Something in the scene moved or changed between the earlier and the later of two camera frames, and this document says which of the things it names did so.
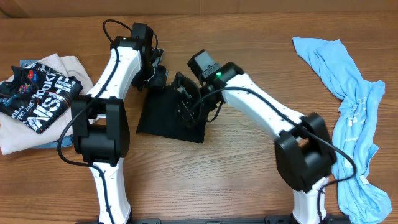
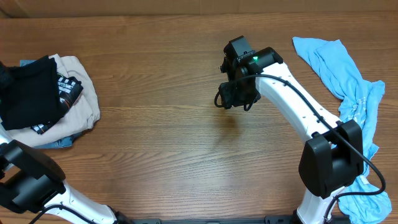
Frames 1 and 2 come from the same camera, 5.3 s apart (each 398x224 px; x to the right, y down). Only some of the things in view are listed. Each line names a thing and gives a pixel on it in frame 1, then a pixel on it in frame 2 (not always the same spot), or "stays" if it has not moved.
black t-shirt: (159, 115) → (29, 94)
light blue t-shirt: (358, 201) stays
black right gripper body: (204, 104) → (240, 94)
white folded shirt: (15, 136) stays
